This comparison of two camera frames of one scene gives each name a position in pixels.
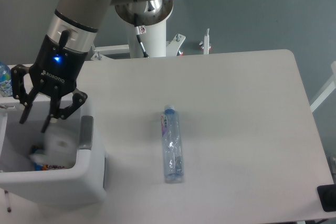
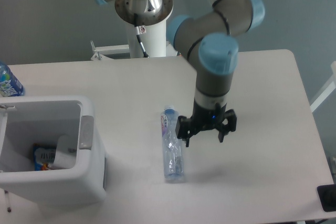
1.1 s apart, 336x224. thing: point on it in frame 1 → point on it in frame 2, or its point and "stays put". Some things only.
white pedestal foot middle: x=171 y=48 stays put
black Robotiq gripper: x=54 y=68 → x=206 y=119
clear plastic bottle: x=171 y=145 stays put
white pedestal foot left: x=100 y=52 stays put
